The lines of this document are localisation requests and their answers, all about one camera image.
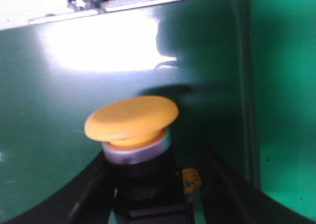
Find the yellow mushroom push button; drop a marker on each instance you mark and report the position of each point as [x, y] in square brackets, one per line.
[136, 142]

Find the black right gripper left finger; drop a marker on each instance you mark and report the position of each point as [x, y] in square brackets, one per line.
[87, 199]

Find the green belt conveyor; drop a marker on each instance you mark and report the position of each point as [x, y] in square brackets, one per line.
[60, 69]

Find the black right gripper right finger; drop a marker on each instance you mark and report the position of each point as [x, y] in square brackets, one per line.
[227, 197]

